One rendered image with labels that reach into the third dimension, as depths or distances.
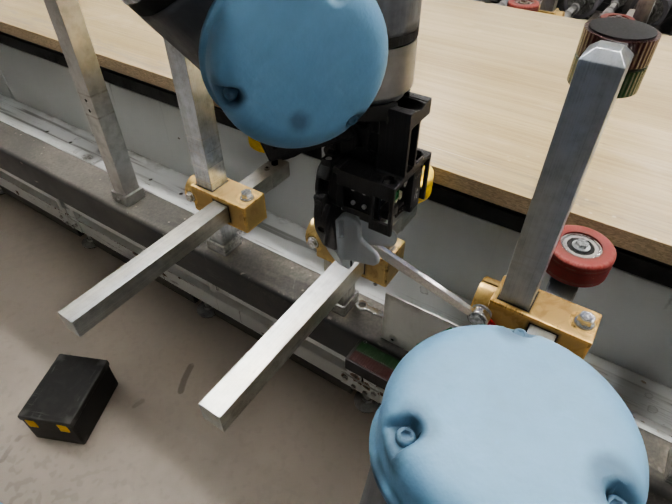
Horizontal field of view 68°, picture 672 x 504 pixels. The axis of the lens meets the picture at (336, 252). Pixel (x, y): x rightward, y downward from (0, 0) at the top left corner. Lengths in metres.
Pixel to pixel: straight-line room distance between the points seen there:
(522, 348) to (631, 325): 0.73
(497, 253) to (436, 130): 0.23
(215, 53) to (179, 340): 1.55
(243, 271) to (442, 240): 0.35
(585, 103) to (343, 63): 0.30
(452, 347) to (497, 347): 0.01
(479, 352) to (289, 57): 0.12
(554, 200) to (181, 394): 1.29
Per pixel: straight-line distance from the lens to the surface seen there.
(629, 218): 0.75
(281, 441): 1.46
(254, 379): 0.55
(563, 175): 0.50
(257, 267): 0.87
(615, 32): 0.50
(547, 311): 0.62
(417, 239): 0.91
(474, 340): 0.16
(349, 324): 0.78
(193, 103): 0.75
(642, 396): 0.93
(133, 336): 1.77
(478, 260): 0.88
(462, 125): 0.87
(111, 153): 1.02
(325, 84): 0.20
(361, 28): 0.20
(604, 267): 0.65
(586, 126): 0.48
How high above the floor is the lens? 1.30
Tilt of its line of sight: 43 degrees down
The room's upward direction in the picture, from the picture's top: straight up
